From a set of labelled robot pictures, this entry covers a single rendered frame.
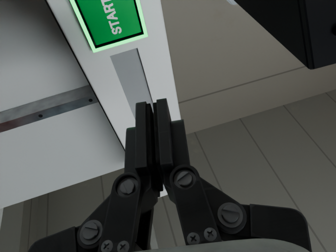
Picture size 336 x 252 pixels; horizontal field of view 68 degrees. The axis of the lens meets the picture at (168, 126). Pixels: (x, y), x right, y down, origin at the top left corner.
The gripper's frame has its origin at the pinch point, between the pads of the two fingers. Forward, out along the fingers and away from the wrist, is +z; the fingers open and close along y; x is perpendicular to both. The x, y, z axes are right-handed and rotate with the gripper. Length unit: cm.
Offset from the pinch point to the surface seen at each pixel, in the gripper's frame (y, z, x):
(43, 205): -108, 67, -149
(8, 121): -27.4, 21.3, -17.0
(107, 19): -3.9, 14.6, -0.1
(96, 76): -7.1, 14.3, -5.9
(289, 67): 81, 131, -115
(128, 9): -1.9, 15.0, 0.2
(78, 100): -15.7, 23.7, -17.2
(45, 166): -32, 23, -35
